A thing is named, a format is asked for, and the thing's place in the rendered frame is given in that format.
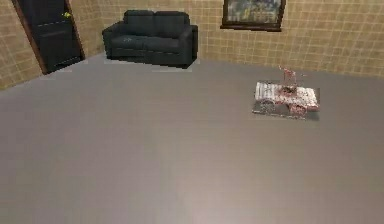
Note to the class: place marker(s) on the black two-seat sofa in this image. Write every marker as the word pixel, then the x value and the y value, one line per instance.
pixel 151 40

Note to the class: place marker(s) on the white and red low table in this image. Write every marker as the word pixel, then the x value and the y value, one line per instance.
pixel 286 98

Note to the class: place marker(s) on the dark room door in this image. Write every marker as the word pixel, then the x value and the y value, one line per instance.
pixel 50 36

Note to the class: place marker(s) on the dark framed wall picture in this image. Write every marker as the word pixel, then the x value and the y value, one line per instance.
pixel 253 13

